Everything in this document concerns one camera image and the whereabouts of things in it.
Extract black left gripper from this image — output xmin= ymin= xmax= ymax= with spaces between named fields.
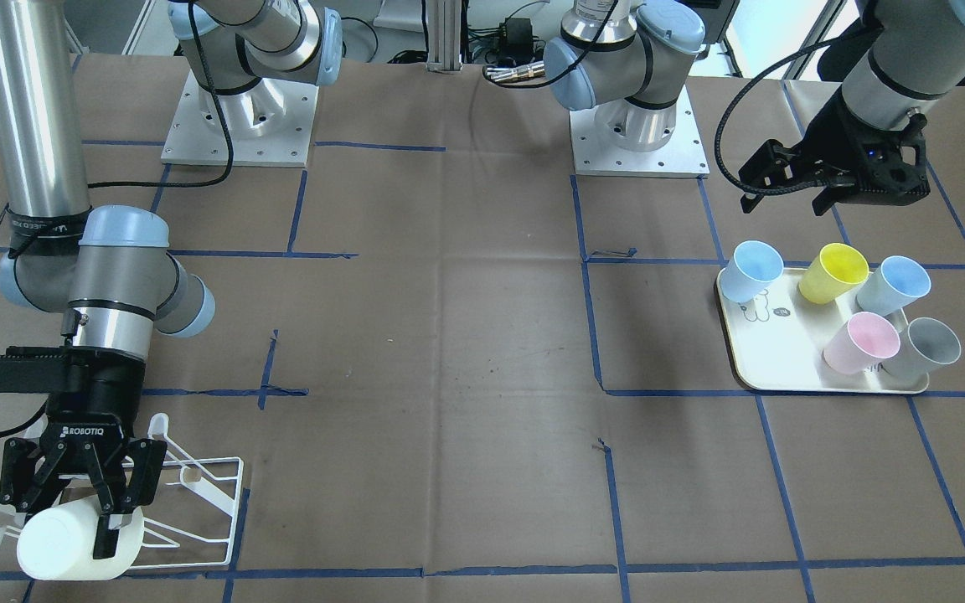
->
xmin=738 ymin=91 xmax=931 ymax=216

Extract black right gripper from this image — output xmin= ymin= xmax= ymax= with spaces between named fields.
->
xmin=0 ymin=350 xmax=168 ymax=559

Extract white plastic cup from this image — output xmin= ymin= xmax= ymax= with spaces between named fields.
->
xmin=17 ymin=495 xmax=144 ymax=580

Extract light blue plastic cup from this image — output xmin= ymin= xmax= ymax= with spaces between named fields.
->
xmin=719 ymin=240 xmax=785 ymax=304

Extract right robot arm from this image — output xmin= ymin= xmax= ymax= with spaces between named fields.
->
xmin=0 ymin=1 xmax=215 ymax=561

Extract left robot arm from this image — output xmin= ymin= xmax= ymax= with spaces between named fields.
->
xmin=543 ymin=1 xmax=965 ymax=216

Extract yellow plastic cup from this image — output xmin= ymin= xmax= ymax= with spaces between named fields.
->
xmin=797 ymin=243 xmax=870 ymax=304

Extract pink plastic cup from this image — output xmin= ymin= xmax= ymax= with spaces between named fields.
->
xmin=823 ymin=312 xmax=901 ymax=374

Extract grey plastic cup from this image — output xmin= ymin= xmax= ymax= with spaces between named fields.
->
xmin=882 ymin=317 xmax=962 ymax=381

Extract cream serving tray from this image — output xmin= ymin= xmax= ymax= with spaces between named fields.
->
xmin=715 ymin=267 xmax=930 ymax=394

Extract black power adapter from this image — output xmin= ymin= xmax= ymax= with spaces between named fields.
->
xmin=498 ymin=17 xmax=534 ymax=54

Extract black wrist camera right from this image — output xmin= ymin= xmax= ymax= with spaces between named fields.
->
xmin=0 ymin=347 xmax=87 ymax=394

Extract white wire cup rack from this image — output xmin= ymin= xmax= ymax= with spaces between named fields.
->
xmin=0 ymin=413 xmax=244 ymax=571

